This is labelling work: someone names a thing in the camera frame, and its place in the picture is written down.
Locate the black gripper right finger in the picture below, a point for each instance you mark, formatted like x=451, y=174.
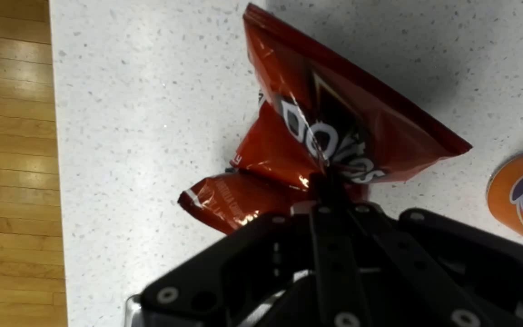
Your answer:
x=453, y=272

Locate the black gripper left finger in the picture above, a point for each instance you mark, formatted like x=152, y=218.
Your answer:
x=226, y=281

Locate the red Doritos chip packet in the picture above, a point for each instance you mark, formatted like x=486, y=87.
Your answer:
x=321, y=114

